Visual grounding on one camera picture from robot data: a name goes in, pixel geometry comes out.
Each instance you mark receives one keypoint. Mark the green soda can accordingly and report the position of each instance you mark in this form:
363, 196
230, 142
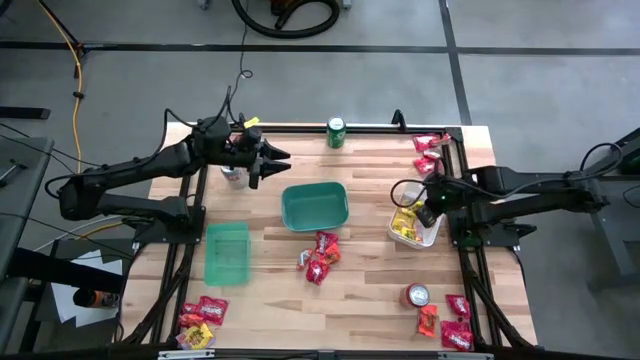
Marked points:
336, 135

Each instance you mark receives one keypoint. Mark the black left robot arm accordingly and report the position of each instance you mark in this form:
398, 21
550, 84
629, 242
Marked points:
130, 170

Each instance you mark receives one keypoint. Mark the orange Reese's candy pack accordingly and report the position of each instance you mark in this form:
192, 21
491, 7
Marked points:
333, 254
191, 320
428, 320

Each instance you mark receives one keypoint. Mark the yellow tape tag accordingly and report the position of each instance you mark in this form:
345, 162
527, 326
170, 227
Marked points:
251, 122

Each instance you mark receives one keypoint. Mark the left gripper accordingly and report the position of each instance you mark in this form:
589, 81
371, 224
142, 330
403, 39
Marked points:
242, 155

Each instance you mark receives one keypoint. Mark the silver frame bracket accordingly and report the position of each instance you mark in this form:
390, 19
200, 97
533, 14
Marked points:
465, 356
186, 354

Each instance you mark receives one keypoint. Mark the red soda can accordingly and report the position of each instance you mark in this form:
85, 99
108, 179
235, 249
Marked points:
415, 295

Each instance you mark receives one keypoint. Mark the black aluminium table frame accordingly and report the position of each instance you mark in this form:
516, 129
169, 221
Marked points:
370, 129

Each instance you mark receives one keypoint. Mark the black frame clamp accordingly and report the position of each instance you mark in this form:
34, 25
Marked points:
398, 119

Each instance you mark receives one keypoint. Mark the orange and black bottle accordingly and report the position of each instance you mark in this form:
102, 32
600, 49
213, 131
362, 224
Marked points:
100, 299

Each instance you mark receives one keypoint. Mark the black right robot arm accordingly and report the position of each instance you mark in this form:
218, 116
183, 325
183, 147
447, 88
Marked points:
525, 200

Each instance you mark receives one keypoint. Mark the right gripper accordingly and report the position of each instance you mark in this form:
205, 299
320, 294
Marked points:
440, 200

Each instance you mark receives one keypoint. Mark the silver Diet Coke can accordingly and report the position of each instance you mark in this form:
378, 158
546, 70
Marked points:
234, 177

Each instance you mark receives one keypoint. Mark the black flat bar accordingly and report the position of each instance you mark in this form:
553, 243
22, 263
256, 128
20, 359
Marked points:
25, 113

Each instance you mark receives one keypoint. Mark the white paper sheet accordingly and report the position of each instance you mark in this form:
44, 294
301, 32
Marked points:
75, 305

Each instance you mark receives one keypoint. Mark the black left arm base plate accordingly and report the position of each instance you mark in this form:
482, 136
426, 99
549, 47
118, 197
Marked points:
165, 235

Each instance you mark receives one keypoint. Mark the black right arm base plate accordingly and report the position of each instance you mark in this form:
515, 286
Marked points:
480, 237

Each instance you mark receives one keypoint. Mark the yellow candy pack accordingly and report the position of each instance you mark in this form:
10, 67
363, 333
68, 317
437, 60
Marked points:
404, 218
411, 234
198, 337

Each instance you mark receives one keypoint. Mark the grey desk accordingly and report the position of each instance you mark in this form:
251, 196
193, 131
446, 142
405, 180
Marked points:
20, 200

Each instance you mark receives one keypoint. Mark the light teal translucent bin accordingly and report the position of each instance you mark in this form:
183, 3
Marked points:
227, 255

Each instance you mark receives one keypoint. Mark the black metal stand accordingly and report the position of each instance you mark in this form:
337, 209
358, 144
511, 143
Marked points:
607, 235

